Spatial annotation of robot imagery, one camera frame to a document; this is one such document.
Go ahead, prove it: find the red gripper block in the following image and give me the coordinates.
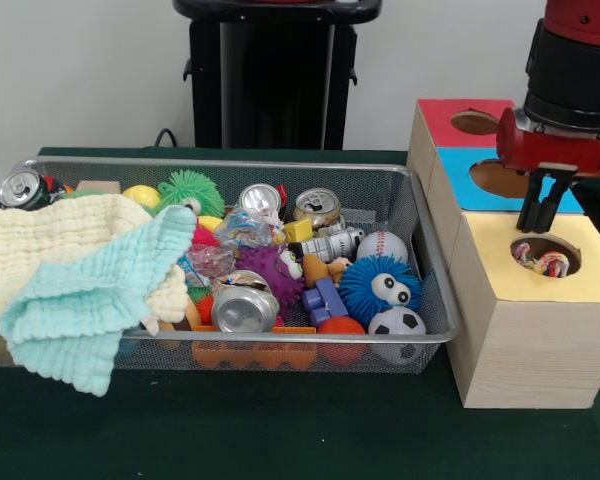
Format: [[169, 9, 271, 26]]
[[495, 106, 600, 234]]

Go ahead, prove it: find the red white patterned cloth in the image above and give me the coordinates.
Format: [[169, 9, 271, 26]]
[[512, 242, 571, 277]]

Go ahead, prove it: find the mint waffle cloth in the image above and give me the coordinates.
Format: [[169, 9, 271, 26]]
[[0, 204, 199, 399]]

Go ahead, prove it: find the wooden box with three holes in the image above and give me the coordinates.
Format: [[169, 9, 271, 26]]
[[406, 98, 600, 409]]

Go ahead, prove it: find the clear mesh bin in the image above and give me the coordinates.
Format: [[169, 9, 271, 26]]
[[0, 155, 461, 375]]

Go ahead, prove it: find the small baseball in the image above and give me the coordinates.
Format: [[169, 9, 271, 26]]
[[355, 230, 410, 264]]

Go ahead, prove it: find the small soccer ball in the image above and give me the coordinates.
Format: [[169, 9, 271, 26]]
[[367, 305, 427, 363]]

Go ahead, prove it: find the blue spiky toy with eyes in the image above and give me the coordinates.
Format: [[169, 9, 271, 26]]
[[337, 255, 424, 321]]

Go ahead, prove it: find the orange ball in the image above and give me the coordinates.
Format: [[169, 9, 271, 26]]
[[317, 315, 367, 366]]

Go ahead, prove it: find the purple spiky ball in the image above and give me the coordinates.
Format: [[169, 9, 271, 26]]
[[235, 244, 306, 307]]

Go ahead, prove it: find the crushed silver can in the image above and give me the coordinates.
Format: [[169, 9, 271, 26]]
[[209, 269, 281, 334]]

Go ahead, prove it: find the dark green table cloth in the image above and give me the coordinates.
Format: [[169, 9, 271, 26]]
[[0, 145, 600, 480]]

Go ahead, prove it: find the green spiky ball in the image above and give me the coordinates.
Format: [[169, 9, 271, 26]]
[[157, 168, 226, 217]]

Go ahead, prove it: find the cream waffle cloth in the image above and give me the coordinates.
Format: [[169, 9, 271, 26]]
[[0, 192, 191, 326]]

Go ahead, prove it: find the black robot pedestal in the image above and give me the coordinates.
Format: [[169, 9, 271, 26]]
[[172, 0, 384, 150]]

